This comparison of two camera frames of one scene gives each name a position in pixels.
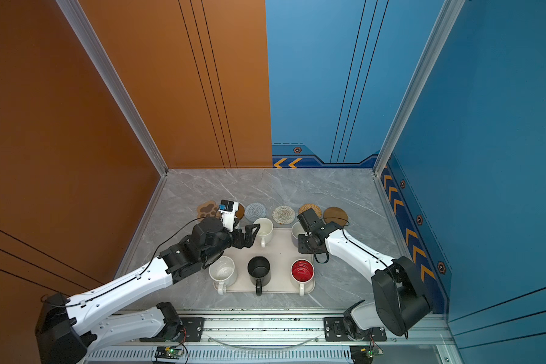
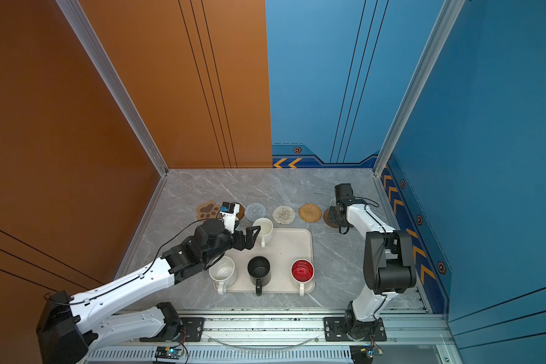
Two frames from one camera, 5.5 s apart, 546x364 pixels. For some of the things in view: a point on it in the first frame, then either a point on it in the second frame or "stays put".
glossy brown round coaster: x=240 y=211 stays put
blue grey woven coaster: x=255 y=211 stays put
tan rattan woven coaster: x=305 y=207 stays put
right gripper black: x=302 y=249 → x=331 y=216
